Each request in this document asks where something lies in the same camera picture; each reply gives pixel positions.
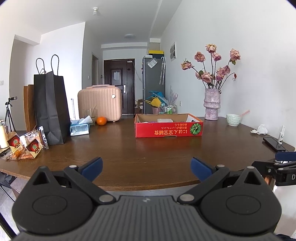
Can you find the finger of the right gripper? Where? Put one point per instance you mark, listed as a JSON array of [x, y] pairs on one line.
[[265, 168], [285, 156]]

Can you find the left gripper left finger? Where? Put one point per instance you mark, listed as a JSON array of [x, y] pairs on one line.
[[56, 202]]

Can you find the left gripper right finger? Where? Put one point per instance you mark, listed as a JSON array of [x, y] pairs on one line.
[[234, 202]]

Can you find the white plastic pill bottle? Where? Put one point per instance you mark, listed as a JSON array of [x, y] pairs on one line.
[[164, 120]]

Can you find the black smartphone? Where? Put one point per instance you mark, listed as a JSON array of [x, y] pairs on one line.
[[273, 143]]

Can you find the crumpled white tissue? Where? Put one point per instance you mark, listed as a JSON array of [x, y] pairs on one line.
[[261, 130]]

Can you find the pale green bowl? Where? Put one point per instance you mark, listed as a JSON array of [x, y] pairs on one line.
[[233, 119]]

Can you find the pink spoon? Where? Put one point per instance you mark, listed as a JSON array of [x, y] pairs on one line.
[[246, 112]]

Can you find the snack packets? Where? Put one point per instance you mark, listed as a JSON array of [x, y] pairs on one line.
[[27, 146]]

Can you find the blue tissue pack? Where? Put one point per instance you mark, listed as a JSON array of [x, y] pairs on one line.
[[81, 126]]

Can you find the white thermos jug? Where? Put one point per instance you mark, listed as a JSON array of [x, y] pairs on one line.
[[3, 135]]

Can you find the pink textured vase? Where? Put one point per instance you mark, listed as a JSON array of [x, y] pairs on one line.
[[212, 104]]

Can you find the orange fruit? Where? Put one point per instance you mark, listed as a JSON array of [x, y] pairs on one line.
[[101, 121]]

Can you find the black paper bag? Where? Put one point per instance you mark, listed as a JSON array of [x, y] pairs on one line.
[[51, 106]]

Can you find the brown paper bag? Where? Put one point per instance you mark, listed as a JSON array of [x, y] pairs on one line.
[[29, 109]]

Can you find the clear drinking glass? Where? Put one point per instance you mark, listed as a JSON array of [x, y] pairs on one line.
[[92, 113]]

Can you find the dried pink roses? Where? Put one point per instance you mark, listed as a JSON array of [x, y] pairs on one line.
[[215, 76]]

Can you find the pink suitcase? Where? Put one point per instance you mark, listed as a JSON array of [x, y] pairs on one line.
[[106, 99]]

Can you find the red cardboard box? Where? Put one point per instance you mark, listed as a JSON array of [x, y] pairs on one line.
[[184, 125]]

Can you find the yellow and blue toys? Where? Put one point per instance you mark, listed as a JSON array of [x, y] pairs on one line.
[[157, 99]]

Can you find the dark brown door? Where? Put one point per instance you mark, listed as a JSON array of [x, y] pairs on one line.
[[121, 73]]

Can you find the grey refrigerator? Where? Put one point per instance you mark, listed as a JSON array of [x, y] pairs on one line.
[[152, 80]]

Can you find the yellow box on fridge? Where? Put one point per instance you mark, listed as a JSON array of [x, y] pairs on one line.
[[151, 52]]

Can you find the ceiling lamp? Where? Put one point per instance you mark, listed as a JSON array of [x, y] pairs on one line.
[[129, 36]]

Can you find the smoke detector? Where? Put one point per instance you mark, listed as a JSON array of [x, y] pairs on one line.
[[95, 11]]

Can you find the camera tripod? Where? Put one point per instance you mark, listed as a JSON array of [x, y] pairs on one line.
[[8, 116]]

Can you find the wall electrical panel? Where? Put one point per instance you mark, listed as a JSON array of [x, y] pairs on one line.
[[173, 51]]

